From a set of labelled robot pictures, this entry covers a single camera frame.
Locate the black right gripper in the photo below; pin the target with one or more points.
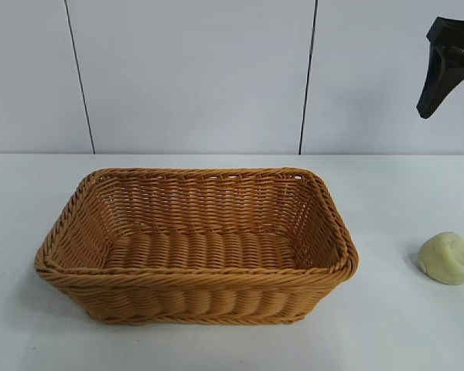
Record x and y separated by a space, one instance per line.
456 33

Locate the pale yellow egg yolk pastry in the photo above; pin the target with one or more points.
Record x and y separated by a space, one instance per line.
446 259

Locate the woven orange wicker basket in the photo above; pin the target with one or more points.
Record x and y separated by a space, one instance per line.
197 293

